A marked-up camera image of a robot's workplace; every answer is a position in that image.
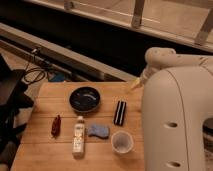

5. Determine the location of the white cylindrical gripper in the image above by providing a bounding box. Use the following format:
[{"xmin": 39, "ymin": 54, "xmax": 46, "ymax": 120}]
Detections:
[{"xmin": 130, "ymin": 66, "xmax": 152, "ymax": 90}]

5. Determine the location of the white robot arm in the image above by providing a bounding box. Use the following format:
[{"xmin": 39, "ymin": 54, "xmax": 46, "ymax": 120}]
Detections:
[{"xmin": 132, "ymin": 47, "xmax": 213, "ymax": 171}]

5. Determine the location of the black striped rectangular block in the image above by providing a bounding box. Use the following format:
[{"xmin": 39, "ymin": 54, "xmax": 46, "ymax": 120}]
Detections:
[{"xmin": 114, "ymin": 101, "xmax": 126, "ymax": 126}]

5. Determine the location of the dark blue bowl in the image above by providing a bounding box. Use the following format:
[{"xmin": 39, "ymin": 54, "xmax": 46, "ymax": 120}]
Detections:
[{"xmin": 69, "ymin": 86, "xmax": 101, "ymax": 113}]

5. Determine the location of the blue sponge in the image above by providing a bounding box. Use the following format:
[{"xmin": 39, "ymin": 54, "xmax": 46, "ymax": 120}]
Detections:
[{"xmin": 87, "ymin": 124, "xmax": 110, "ymax": 139}]

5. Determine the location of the white plastic bottle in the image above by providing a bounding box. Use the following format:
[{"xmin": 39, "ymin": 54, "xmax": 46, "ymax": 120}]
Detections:
[{"xmin": 72, "ymin": 116, "xmax": 85, "ymax": 157}]

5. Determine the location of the blue object on floor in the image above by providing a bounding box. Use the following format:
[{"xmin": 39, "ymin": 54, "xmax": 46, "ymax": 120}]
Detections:
[{"xmin": 50, "ymin": 73, "xmax": 66, "ymax": 82}]

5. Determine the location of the small red-brown object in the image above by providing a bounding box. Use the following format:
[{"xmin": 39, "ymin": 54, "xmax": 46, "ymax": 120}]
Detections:
[{"xmin": 51, "ymin": 115, "xmax": 61, "ymax": 137}]

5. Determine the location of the black chair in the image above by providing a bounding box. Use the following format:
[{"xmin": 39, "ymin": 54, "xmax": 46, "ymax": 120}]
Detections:
[{"xmin": 0, "ymin": 54, "xmax": 35, "ymax": 158}]

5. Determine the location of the black cable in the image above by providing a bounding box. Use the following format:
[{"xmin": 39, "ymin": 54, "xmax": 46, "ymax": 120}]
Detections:
[{"xmin": 22, "ymin": 47, "xmax": 54, "ymax": 85}]

